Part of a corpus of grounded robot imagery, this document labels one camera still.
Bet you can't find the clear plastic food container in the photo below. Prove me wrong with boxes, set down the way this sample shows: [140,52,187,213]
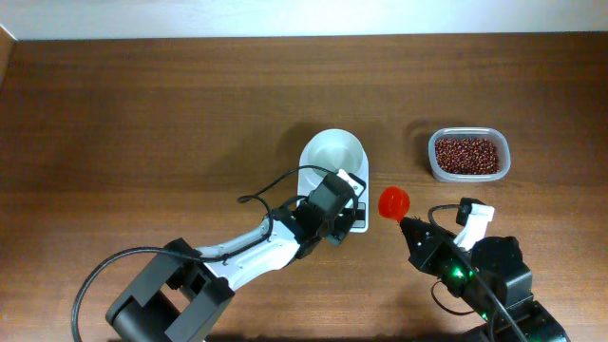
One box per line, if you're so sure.
[427,127,511,182]

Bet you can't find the white digital kitchen scale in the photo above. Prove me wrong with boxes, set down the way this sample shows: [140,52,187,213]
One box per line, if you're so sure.
[351,150,370,233]

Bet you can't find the white round bowl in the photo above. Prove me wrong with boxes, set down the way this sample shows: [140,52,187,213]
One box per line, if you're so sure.
[300,128,365,173]

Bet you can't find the red adzuki beans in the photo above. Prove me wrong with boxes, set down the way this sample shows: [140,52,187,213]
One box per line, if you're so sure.
[434,138,500,176]

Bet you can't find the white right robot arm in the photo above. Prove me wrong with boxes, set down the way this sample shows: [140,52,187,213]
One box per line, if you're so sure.
[400,218,569,342]

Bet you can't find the red plastic scoop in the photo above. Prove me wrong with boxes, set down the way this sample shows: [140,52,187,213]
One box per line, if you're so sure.
[378,186,410,222]

